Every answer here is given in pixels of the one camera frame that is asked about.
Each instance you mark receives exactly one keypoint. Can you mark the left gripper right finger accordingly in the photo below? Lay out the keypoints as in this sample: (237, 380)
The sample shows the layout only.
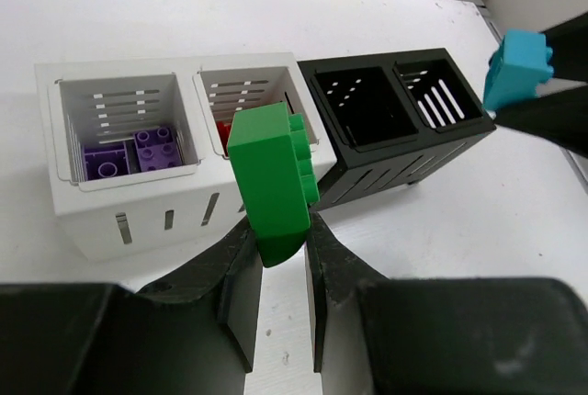
(496, 335)

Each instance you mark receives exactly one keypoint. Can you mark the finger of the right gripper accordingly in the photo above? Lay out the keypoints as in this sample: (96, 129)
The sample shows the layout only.
(559, 111)

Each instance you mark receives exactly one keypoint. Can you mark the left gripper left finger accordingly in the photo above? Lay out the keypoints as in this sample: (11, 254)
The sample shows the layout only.
(191, 331)

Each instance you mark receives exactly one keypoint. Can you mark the cyan lego brick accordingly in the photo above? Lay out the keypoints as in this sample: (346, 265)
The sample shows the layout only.
(517, 68)

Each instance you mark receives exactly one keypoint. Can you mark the purple lego brick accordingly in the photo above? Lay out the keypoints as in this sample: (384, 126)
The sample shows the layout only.
(157, 149)

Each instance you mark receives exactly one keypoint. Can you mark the purple lego with orange print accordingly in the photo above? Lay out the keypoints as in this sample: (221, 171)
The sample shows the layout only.
(103, 161)

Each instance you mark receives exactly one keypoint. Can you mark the green and blue lego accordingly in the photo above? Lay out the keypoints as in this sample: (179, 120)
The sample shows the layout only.
(270, 154)

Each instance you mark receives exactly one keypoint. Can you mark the red rounded lego brick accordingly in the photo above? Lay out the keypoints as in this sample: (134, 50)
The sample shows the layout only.
(224, 130)

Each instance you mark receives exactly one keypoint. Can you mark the black double container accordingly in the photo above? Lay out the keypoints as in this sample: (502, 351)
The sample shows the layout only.
(392, 118)

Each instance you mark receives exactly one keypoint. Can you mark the white double container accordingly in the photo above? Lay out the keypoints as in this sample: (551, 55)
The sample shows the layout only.
(90, 103)

